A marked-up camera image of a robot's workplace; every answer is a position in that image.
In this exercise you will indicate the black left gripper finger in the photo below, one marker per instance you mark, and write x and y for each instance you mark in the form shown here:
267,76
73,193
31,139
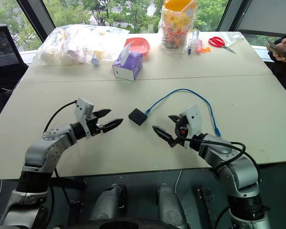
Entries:
102,112
113,124

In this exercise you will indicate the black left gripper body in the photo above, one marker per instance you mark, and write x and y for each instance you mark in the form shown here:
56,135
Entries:
93,125

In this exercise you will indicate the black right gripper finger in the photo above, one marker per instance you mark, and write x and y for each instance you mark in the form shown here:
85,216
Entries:
164,134
174,118

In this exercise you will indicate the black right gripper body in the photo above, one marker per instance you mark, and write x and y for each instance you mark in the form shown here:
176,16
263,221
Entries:
182,128

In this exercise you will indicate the dark smartphone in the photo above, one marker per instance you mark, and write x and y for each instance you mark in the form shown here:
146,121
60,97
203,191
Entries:
274,48

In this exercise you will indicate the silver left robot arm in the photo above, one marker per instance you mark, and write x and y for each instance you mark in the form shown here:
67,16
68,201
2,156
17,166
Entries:
41,152

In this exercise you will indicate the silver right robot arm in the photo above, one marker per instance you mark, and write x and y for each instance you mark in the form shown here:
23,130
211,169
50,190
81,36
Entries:
238,171

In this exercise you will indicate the small black adapter box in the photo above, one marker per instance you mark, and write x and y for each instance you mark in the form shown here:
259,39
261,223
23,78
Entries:
137,117

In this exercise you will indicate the bystander's bare hand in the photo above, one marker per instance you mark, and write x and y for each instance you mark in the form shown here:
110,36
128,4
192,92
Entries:
283,45

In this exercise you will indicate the light blue tube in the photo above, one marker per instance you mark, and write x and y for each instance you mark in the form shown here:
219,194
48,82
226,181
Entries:
95,60

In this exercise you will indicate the purple tissue box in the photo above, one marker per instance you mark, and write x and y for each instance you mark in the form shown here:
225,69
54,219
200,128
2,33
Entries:
129,65

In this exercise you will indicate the grey rounded robot leg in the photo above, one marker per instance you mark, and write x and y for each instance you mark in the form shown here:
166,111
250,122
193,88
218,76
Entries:
109,202
170,205

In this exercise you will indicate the blue pen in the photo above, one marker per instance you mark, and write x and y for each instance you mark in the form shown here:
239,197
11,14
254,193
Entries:
189,47

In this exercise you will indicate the clear plastic bag of items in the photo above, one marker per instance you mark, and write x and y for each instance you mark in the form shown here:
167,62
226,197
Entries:
71,45

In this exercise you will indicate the red plastic bowl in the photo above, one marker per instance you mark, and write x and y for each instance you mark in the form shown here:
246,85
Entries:
139,46

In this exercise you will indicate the small orange clips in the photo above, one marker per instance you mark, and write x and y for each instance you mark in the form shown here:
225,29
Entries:
206,49

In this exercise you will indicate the pink marker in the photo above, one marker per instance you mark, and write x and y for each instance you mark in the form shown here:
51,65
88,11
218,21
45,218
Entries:
199,46

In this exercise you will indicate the colourful jar with yellow lid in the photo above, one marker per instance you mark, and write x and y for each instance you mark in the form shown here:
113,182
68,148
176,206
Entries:
177,26

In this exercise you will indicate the empty clear plastic bag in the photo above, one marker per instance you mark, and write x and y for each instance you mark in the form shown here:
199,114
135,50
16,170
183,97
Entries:
233,38

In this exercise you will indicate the black mesh office chair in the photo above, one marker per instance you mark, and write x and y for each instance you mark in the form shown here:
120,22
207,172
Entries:
3,55

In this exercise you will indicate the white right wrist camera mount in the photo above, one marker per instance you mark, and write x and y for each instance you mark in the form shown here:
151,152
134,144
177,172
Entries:
194,119

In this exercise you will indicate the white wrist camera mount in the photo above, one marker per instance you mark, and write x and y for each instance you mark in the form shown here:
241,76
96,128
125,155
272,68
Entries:
194,119
82,111

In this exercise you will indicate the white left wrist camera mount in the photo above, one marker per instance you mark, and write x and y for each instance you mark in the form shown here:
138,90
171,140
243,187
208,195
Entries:
82,111

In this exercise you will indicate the metal bracket under table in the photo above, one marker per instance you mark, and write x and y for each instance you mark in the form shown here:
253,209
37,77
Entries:
207,205

